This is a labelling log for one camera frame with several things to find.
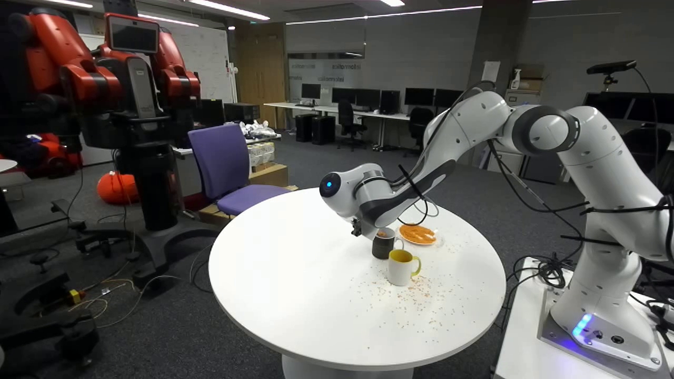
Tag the white spray bottle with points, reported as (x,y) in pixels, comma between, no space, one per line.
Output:
(516,79)

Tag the white mug yellow inside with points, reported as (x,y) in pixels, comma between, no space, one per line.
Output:
(402,272)

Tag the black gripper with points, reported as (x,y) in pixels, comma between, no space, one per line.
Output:
(367,227)

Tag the white paper sheet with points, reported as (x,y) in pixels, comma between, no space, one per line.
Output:
(491,71)

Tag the purple chair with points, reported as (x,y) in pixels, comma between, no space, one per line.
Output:
(222,161)

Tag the scattered orange grains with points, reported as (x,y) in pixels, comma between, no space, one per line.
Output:
(422,285)

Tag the white storage box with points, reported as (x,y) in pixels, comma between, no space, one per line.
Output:
(259,150)

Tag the glass bowl of orange grains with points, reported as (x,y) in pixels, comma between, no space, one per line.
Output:
(420,234)

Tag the black camera on stand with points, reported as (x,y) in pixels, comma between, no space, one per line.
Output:
(612,69)

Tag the black office chair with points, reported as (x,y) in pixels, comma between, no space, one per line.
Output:
(419,122)
(646,145)
(348,119)

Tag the white robot mounting table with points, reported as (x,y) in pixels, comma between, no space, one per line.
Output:
(527,351)

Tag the whiteboard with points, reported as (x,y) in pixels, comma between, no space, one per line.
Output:
(208,63)

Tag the wooden door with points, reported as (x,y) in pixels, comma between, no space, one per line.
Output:
(262,71)

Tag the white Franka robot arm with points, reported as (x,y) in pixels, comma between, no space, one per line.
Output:
(612,161)

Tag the cardboard box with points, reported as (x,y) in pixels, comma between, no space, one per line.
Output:
(270,175)

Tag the wide black monitor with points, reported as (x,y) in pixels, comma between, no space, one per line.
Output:
(608,100)
(653,107)

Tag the red Baxter robot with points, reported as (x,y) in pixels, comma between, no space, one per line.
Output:
(70,63)

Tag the long white desk row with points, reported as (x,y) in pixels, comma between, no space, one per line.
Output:
(296,107)

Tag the ceiling light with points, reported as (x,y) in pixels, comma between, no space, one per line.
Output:
(233,9)
(170,20)

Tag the orange ball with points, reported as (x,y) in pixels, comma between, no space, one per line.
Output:
(116,189)

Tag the black floor base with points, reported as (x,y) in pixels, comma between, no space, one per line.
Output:
(44,330)

